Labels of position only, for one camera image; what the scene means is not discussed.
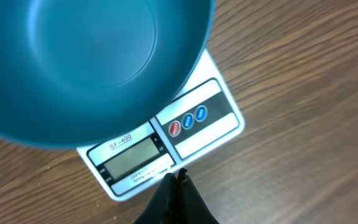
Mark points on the teal blue plastic bowl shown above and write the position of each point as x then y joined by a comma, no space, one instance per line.
80,72

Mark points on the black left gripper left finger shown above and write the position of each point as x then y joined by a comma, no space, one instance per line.
156,208

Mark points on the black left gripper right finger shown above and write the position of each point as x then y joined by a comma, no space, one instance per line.
191,206

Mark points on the white digital kitchen scale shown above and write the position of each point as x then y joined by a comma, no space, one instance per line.
203,116

